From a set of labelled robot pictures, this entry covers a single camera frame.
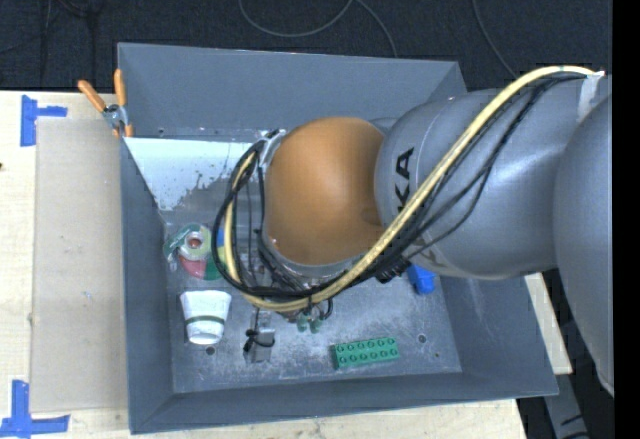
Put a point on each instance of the blue plastic block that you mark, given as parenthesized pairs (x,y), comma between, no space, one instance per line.
(422,279)

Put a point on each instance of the green toy brick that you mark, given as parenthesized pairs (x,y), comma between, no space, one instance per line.
(366,353)

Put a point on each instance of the grey metal bin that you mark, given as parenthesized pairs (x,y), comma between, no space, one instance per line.
(320,92)

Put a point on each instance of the multicoloured ball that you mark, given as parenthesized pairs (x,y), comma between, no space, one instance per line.
(202,269)

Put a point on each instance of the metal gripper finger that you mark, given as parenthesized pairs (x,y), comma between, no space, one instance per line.
(261,353)
(266,334)

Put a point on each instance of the pale wood board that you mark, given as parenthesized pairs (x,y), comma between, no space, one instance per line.
(75,252)

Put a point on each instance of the white paper cup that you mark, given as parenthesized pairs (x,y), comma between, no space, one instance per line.
(205,309)

